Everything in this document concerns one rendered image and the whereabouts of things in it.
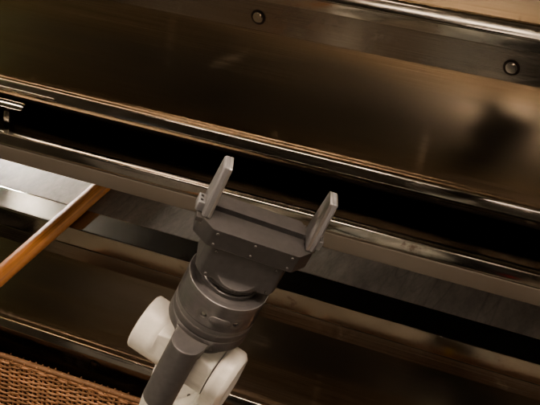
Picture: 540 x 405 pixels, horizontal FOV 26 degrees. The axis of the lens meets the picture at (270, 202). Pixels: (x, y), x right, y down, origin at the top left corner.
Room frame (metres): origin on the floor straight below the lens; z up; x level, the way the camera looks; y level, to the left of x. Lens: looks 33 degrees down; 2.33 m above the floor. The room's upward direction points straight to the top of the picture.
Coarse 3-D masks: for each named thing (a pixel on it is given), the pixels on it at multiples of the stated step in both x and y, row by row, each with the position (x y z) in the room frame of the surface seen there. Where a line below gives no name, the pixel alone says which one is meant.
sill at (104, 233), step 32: (0, 192) 1.83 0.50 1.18; (32, 224) 1.75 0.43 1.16; (96, 224) 1.73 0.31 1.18; (128, 224) 1.73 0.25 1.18; (128, 256) 1.67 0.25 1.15; (160, 256) 1.64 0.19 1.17; (192, 256) 1.63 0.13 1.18; (288, 288) 1.54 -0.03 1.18; (320, 288) 1.54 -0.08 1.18; (352, 288) 1.54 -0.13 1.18; (352, 320) 1.48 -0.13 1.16; (384, 320) 1.46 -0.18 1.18; (416, 320) 1.45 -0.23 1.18; (448, 320) 1.45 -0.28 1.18; (448, 352) 1.41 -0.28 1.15; (480, 352) 1.39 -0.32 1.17; (512, 352) 1.38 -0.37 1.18
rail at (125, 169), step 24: (24, 144) 1.57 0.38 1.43; (48, 144) 1.56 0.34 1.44; (96, 168) 1.51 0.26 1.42; (120, 168) 1.50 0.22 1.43; (144, 168) 1.49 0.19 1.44; (192, 192) 1.44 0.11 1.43; (240, 192) 1.42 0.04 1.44; (288, 216) 1.37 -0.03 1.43; (312, 216) 1.36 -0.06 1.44; (336, 216) 1.36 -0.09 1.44; (384, 240) 1.31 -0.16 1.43; (408, 240) 1.30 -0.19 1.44; (456, 264) 1.26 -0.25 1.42; (480, 264) 1.25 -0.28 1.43; (504, 264) 1.24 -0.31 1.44
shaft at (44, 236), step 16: (96, 192) 1.79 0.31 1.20; (64, 208) 1.73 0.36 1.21; (80, 208) 1.74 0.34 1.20; (48, 224) 1.68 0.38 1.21; (64, 224) 1.70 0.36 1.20; (32, 240) 1.63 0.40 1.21; (48, 240) 1.65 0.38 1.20; (16, 256) 1.59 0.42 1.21; (32, 256) 1.61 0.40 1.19; (0, 272) 1.54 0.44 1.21; (16, 272) 1.57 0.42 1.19
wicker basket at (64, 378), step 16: (0, 352) 1.77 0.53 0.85; (0, 368) 1.76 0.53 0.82; (16, 368) 1.74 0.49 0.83; (32, 368) 1.73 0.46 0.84; (48, 368) 1.72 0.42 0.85; (0, 384) 1.75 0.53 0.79; (16, 384) 1.73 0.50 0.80; (32, 384) 1.72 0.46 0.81; (48, 384) 1.71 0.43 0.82; (64, 384) 1.70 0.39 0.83; (80, 384) 1.68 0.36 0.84; (96, 384) 1.67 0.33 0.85; (0, 400) 1.74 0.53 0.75; (16, 400) 1.73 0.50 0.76; (32, 400) 1.71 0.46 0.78; (48, 400) 1.70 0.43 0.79; (64, 400) 1.68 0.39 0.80; (80, 400) 1.67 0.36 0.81; (96, 400) 1.66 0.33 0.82; (112, 400) 1.65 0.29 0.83; (128, 400) 1.64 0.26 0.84
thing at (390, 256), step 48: (0, 96) 1.82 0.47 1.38; (0, 144) 1.59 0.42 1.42; (96, 144) 1.62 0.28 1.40; (144, 144) 1.64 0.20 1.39; (192, 144) 1.66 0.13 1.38; (144, 192) 1.47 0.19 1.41; (288, 192) 1.48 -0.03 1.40; (336, 192) 1.49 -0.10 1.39; (384, 192) 1.51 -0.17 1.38; (336, 240) 1.34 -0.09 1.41; (432, 240) 1.34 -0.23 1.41; (480, 240) 1.35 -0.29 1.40; (528, 240) 1.37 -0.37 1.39; (480, 288) 1.24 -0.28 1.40; (528, 288) 1.22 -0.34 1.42
